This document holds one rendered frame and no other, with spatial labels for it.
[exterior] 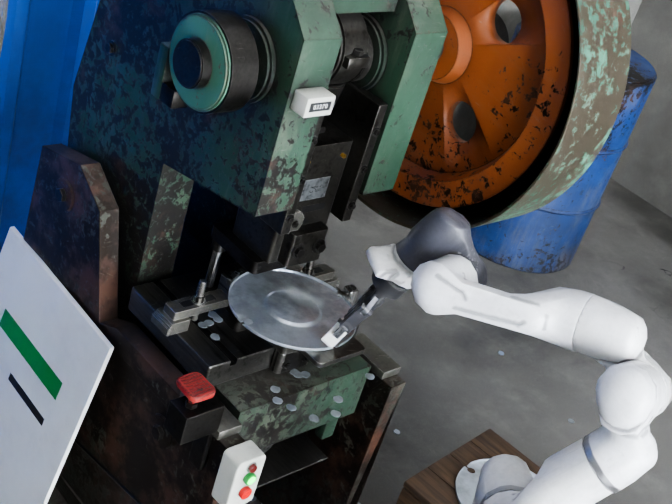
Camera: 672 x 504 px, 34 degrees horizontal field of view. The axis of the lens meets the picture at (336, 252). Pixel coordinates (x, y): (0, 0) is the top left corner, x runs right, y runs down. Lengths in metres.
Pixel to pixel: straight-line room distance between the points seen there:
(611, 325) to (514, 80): 0.63
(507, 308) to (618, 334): 0.20
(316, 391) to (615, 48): 0.96
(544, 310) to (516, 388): 1.87
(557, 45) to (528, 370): 1.91
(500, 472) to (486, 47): 0.90
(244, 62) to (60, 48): 1.40
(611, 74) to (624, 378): 0.66
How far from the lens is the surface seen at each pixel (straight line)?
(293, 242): 2.26
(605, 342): 1.97
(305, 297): 2.42
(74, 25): 3.26
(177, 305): 2.34
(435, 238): 2.07
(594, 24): 2.20
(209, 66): 1.96
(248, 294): 2.38
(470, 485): 2.79
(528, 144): 2.29
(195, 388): 2.13
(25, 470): 2.77
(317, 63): 2.00
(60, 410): 2.63
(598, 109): 2.26
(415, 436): 3.43
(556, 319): 1.98
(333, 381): 2.45
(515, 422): 3.67
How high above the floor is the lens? 2.10
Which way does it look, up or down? 30 degrees down
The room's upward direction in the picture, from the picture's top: 18 degrees clockwise
